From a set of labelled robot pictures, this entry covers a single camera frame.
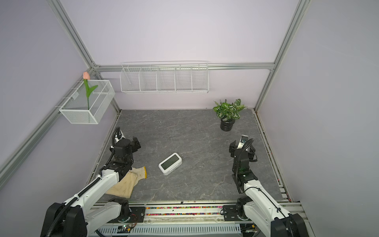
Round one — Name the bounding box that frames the white digital alarm clock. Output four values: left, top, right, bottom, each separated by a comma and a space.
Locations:
159, 153, 183, 176

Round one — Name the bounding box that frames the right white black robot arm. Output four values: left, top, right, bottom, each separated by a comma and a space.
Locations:
220, 135, 309, 237

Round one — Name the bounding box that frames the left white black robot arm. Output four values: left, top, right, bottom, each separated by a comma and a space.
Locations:
40, 127, 141, 237

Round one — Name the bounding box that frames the green potted plant black pot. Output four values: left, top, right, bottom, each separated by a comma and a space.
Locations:
213, 99, 247, 131

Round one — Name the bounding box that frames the beige work glove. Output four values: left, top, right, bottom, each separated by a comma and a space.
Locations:
106, 166, 147, 198

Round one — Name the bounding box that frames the pink artificial tulip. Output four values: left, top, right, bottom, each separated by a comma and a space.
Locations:
83, 72, 98, 110

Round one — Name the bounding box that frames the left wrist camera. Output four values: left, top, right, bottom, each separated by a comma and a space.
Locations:
114, 130, 125, 144

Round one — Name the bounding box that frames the white mesh wall basket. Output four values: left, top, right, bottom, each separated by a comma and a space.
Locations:
59, 80, 115, 124

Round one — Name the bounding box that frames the white wire wall shelf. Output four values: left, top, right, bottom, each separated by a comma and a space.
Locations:
120, 61, 210, 93

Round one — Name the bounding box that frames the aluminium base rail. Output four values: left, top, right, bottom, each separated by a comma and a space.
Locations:
60, 201, 310, 227

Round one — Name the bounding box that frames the white vented cable duct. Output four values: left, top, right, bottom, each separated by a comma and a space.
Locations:
99, 223, 243, 237

